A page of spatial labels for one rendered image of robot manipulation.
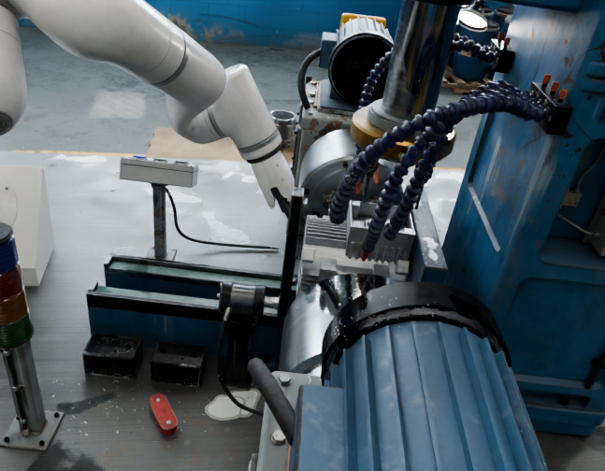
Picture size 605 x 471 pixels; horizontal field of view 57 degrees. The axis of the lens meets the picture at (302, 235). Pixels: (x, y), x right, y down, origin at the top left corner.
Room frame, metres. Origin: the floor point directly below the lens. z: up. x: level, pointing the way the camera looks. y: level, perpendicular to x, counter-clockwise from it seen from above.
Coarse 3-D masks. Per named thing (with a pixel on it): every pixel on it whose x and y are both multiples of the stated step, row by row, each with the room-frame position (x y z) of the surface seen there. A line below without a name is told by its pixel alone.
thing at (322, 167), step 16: (320, 144) 1.26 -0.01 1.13; (336, 144) 1.22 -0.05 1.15; (352, 144) 1.21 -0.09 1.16; (304, 160) 1.27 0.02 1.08; (320, 160) 1.17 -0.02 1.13; (336, 160) 1.14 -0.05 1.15; (352, 160) 1.14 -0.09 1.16; (384, 160) 1.18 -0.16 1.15; (304, 176) 1.16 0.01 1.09; (320, 176) 1.13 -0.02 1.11; (336, 176) 1.13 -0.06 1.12; (384, 176) 1.14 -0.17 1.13; (304, 192) 1.13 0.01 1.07; (320, 192) 1.13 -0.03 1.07; (368, 192) 1.13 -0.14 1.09; (400, 192) 1.14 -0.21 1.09; (320, 208) 1.13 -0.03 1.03; (304, 224) 1.13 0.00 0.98
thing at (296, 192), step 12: (300, 192) 0.79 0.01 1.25; (300, 204) 0.77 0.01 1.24; (300, 216) 0.77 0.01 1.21; (288, 228) 0.77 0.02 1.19; (288, 240) 0.77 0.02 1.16; (288, 252) 0.77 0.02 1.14; (288, 264) 0.77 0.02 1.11; (288, 276) 0.77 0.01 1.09; (288, 288) 0.77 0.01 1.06; (288, 300) 0.77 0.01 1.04
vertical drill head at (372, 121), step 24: (408, 0) 0.91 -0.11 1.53; (408, 24) 0.90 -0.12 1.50; (432, 24) 0.88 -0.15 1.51; (456, 24) 0.91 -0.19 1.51; (408, 48) 0.89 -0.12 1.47; (432, 48) 0.88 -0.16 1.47; (408, 72) 0.89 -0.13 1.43; (432, 72) 0.89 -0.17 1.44; (384, 96) 0.92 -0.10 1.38; (408, 96) 0.88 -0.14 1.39; (432, 96) 0.89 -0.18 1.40; (360, 120) 0.91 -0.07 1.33; (384, 120) 0.88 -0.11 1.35; (408, 120) 0.88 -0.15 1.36; (360, 144) 0.87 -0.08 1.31; (408, 144) 0.84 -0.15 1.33; (432, 168) 0.89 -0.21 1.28
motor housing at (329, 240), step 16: (320, 224) 0.92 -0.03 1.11; (336, 224) 0.93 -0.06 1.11; (304, 240) 0.90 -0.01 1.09; (320, 240) 0.89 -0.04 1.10; (336, 240) 0.89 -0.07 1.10; (320, 256) 0.87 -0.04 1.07; (336, 256) 0.87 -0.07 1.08; (304, 272) 0.84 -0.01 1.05; (352, 272) 0.85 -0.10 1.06; (368, 272) 0.85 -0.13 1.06; (304, 288) 0.83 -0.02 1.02
